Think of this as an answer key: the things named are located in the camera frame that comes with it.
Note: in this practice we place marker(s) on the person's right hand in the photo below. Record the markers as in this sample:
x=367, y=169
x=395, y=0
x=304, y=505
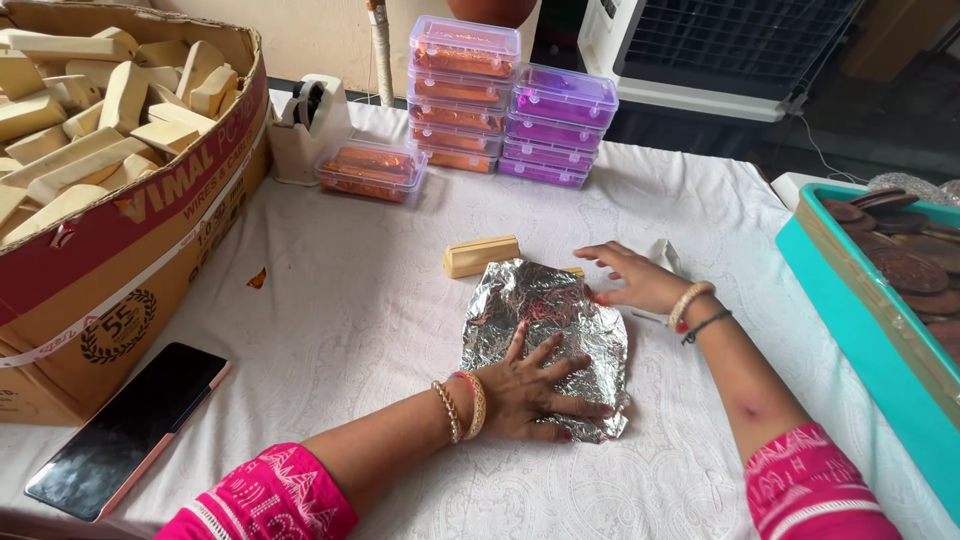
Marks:
x=649, y=285

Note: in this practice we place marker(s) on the person's left hand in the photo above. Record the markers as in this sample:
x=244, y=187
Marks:
x=525, y=394

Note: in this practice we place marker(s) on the silver foil sheet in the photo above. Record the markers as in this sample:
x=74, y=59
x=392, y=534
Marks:
x=547, y=307

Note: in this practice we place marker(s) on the crumpled white paper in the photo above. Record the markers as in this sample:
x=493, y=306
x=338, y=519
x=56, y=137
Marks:
x=666, y=255

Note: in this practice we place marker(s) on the gold beaded bangle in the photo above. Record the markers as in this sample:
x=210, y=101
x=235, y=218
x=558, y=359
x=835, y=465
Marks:
x=690, y=301

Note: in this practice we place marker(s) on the gold bangles with red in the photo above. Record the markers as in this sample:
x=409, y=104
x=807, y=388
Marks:
x=469, y=405

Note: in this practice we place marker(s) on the pale wooden block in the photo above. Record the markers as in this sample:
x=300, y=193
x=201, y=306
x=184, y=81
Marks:
x=574, y=271
x=480, y=256

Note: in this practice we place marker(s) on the purple-filled clear plastic box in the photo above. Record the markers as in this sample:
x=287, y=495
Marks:
x=547, y=155
x=540, y=174
x=551, y=135
x=562, y=96

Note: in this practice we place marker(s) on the white embossed tablecloth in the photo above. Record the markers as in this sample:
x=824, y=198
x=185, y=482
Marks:
x=360, y=315

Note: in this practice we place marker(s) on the teal plastic tray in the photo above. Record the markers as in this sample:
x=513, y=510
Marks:
x=847, y=322

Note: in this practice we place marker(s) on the white air cooler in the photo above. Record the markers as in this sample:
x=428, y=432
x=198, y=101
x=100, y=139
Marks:
x=712, y=52

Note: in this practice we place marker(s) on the orange-filled clear plastic boxes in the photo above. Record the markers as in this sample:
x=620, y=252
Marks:
x=461, y=112

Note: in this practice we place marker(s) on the pink patterned sleeve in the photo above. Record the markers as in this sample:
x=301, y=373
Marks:
x=810, y=487
x=262, y=499

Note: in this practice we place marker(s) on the pile of brown round discs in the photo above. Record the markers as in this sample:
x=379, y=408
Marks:
x=911, y=262

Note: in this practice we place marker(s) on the clear bubble wrap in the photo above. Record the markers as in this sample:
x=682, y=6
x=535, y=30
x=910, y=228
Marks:
x=911, y=186

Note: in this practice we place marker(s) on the small orange foil scrap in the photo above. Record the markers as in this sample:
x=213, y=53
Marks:
x=257, y=279

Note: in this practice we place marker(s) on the terracotta pot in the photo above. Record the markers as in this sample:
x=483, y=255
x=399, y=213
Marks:
x=491, y=10

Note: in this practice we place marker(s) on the white tape dispenser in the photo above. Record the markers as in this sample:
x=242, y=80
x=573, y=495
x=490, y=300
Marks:
x=300, y=142

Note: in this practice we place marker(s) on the white wrapped pole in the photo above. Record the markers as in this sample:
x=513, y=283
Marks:
x=382, y=52

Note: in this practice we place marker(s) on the black phone with pink case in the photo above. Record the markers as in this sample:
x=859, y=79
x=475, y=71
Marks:
x=127, y=431

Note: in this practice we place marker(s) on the large printed cardboard box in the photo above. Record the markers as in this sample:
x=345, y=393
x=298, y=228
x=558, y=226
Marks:
x=112, y=262

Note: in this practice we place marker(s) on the pile of pale wooden blocks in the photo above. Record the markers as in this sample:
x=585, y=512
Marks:
x=97, y=127

